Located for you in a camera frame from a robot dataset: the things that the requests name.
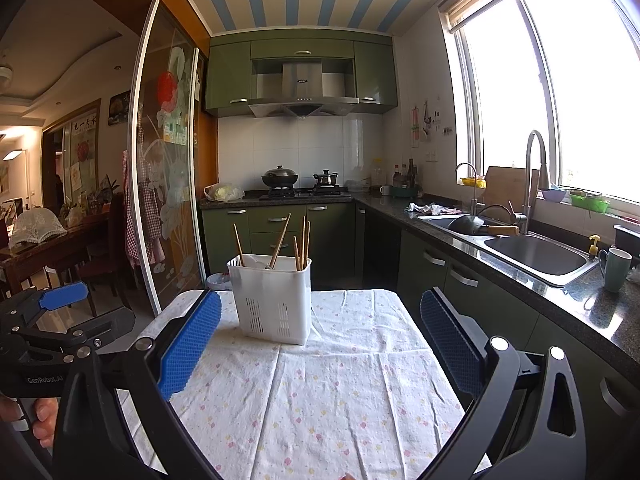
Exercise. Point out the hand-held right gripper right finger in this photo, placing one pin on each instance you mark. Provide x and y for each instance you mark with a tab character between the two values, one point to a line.
450	340

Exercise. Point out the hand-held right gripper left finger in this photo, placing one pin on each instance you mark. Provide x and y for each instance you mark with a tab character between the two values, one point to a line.
192	345

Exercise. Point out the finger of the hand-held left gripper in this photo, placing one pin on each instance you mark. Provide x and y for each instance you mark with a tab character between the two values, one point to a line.
107	324
62	296

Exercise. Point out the white plastic utensil holder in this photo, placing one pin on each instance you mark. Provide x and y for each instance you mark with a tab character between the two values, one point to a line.
272	305

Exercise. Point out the white ceramic spoon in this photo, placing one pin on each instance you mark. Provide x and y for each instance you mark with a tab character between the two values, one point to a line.
256	261

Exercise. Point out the person's left hand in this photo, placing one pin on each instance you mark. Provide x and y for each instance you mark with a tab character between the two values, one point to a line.
44	422

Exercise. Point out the green base cabinet door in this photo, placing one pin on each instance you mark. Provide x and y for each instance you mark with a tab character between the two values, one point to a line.
425	285
480	310
332	245
225	245

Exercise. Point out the dark wooden dining table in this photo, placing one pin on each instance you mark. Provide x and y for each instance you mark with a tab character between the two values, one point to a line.
50	250

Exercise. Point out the trash bin with bag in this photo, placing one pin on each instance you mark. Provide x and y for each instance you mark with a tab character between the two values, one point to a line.
217	281

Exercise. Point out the lace food cover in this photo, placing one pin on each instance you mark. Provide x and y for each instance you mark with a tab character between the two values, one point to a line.
35	230

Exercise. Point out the dark wooden dining chair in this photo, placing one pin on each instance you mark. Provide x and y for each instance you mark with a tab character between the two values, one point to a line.
112	240

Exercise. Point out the checkered apron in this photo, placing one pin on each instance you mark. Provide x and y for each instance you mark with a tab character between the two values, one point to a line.
135	220

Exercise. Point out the steel sink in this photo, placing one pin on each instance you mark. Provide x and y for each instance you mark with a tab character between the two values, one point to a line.
535	257

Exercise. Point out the green drawer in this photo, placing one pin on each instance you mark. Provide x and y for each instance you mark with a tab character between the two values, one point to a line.
260	245
265	220

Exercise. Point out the dark granite countertop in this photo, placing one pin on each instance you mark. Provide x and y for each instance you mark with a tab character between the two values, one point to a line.
575	305

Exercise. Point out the crumpled rag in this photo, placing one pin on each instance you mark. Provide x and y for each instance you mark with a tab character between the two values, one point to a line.
430	208

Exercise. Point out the narrow green cabinet door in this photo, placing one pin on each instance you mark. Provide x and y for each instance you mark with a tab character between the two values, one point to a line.
361	240

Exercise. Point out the small steel faucet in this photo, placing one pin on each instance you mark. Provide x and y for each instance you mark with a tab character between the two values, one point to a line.
474	205

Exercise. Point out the floral white tablecloth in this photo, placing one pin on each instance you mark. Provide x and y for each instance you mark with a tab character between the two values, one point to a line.
325	410

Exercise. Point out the floral glass sliding door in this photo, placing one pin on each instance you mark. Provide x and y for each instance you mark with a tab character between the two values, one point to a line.
170	185

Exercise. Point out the green tray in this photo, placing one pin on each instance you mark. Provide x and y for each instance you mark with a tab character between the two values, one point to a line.
405	192

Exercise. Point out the plastic bag with cabbage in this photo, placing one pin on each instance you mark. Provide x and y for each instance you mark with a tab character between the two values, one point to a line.
224	193

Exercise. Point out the yellow basket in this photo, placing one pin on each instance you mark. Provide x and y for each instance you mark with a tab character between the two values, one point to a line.
472	182

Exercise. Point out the wooden cutting board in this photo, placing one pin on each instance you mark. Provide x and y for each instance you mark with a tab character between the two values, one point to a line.
505	187

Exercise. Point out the white cup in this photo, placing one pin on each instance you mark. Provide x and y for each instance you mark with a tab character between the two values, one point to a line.
385	190

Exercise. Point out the cluster of sauce bottles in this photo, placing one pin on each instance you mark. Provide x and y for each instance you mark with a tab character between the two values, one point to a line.
411	175

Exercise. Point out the yellow pump dispenser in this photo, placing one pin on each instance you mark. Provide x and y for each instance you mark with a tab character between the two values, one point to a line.
593	247

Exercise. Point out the tall steel faucet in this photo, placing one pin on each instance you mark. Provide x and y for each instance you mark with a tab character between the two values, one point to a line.
528	185

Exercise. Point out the purple bowl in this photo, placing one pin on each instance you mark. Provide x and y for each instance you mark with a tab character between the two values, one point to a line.
552	196

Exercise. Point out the green mug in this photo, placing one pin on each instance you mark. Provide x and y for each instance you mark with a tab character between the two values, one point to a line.
616	272

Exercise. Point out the clear plastic container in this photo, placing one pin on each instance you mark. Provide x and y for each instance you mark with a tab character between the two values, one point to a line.
357	186

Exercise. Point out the jar with yellow lid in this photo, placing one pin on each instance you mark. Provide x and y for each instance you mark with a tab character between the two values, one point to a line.
377	175

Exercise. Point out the black lidded wok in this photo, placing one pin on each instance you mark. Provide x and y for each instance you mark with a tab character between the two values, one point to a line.
280	177

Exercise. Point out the black gas stove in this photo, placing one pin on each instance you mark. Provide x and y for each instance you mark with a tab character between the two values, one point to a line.
305	192

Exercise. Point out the green basket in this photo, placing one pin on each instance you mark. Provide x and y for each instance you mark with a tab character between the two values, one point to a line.
590	203

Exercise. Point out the framed picture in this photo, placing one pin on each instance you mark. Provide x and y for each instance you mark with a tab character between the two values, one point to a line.
119	108

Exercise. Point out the black box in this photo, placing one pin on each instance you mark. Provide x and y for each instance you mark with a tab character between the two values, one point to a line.
627	240

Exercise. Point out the hanging kitchen tool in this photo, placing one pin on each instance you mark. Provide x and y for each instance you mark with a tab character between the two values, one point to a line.
426	120

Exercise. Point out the ceiling lamp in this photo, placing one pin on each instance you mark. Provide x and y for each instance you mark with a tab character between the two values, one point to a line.
5	77

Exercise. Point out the kitchen window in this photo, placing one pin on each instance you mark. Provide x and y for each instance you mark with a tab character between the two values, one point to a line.
565	100

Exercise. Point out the steel range hood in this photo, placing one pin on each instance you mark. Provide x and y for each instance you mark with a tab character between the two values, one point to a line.
302	87

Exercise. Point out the wall poster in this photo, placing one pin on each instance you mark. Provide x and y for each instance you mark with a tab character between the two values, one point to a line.
85	155

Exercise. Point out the white wall socket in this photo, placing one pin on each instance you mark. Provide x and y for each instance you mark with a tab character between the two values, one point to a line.
433	155

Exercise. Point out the pink wall hanging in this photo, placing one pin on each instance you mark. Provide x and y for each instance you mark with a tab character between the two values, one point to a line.
414	127

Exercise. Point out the green wall cabinet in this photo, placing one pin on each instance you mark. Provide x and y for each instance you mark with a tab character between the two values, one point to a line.
375	75
227	77

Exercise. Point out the wide green wall cabinet flap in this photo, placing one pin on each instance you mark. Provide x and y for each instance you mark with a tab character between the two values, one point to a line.
280	49

